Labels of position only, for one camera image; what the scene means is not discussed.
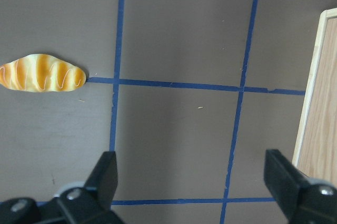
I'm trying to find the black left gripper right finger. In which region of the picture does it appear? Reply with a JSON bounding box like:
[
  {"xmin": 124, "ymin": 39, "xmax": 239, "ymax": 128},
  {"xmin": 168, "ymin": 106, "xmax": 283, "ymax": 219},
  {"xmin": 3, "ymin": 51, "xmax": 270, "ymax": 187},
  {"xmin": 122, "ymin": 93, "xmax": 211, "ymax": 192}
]
[{"xmin": 264, "ymin": 149, "xmax": 308, "ymax": 215}]

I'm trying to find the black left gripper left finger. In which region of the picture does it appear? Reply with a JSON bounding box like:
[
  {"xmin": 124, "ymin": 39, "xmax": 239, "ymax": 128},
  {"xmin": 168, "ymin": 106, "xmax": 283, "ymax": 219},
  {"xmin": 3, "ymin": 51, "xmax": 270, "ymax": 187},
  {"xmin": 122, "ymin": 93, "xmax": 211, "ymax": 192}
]
[{"xmin": 84, "ymin": 151, "xmax": 118, "ymax": 210}]

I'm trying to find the light wooden drawer cabinet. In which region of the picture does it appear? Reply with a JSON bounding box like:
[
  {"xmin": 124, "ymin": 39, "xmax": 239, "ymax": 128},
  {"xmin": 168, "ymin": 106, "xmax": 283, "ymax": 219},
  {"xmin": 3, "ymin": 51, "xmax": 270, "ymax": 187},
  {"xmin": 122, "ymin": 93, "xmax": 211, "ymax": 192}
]
[{"xmin": 292, "ymin": 8, "xmax": 336, "ymax": 184}]

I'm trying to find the toy bread roll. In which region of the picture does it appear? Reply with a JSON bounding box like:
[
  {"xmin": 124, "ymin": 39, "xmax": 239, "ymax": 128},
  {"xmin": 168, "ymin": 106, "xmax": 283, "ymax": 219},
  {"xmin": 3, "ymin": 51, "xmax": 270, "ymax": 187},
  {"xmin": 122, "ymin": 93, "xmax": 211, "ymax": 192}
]
[{"xmin": 1, "ymin": 54, "xmax": 86, "ymax": 93}]

